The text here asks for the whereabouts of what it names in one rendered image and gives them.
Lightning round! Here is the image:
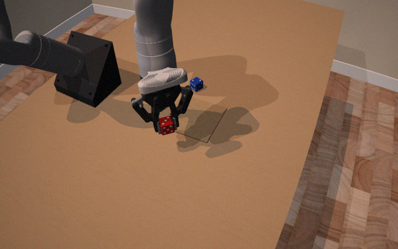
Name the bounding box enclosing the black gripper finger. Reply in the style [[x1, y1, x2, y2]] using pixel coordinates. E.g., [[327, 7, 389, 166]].
[[131, 95, 162, 134], [166, 86, 193, 130]]

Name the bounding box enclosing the blue die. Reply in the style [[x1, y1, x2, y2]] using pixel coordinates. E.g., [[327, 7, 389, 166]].
[[190, 77, 203, 92]]

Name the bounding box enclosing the tan square mat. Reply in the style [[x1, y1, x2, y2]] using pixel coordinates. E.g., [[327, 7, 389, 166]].
[[175, 97, 227, 143]]

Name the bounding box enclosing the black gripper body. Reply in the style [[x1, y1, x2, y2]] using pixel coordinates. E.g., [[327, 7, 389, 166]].
[[141, 85, 181, 109]]

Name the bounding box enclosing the red die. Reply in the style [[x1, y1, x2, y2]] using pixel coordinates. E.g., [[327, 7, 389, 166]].
[[159, 116, 175, 135]]

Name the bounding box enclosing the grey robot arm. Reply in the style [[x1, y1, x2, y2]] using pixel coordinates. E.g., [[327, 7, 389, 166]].
[[0, 0, 188, 94]]

